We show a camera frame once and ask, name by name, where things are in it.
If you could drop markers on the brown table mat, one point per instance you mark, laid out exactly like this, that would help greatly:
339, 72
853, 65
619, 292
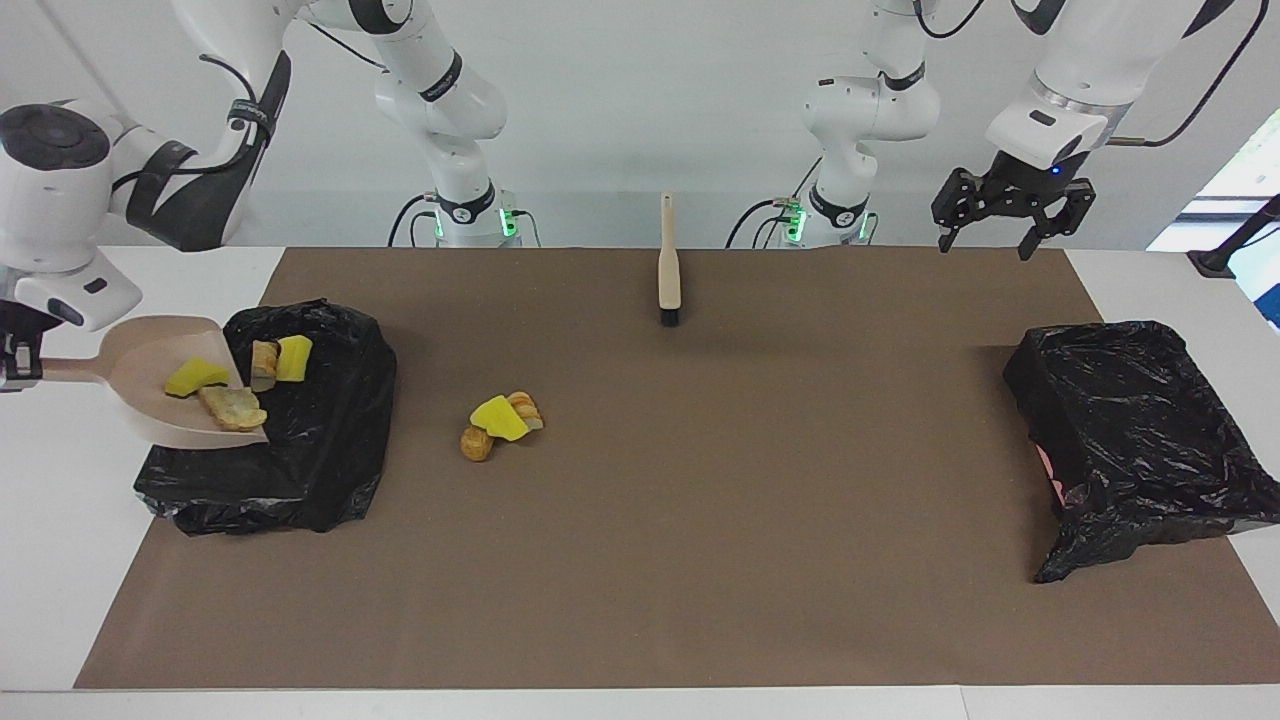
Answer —
650, 620

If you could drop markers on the large yellow sponge piece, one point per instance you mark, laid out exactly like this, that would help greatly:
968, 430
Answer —
498, 417

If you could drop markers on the beige plastic dustpan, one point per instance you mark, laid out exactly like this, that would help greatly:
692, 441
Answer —
140, 360

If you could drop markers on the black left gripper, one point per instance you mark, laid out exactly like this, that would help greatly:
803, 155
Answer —
1020, 185

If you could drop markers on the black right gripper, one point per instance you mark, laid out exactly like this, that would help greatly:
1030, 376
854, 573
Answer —
18, 322

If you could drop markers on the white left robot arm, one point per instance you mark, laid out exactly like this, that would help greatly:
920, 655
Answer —
860, 110

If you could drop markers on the beige hand brush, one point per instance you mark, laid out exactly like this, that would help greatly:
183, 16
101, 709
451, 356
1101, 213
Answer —
669, 280

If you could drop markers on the crusty bread chunk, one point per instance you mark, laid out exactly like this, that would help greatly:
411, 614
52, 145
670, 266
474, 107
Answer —
265, 365
232, 408

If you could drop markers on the brown round bread roll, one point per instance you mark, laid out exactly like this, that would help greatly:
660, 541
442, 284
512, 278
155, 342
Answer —
476, 443

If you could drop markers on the toy croissant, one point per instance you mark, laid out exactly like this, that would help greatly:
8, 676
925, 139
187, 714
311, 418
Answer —
527, 408

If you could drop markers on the black bag lined pink bin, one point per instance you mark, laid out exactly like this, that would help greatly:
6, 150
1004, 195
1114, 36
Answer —
1140, 440

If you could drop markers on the bright window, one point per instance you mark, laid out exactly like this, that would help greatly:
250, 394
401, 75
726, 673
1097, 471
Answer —
1240, 190

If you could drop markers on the black clamp stand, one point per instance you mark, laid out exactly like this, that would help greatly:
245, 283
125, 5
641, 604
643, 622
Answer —
1235, 245

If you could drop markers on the yellow sponge with green pad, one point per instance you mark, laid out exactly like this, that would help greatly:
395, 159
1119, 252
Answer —
197, 377

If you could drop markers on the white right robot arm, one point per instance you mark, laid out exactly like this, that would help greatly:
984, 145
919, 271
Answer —
60, 200

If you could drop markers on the yellow sponge wedge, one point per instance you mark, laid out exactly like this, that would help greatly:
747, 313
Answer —
294, 357

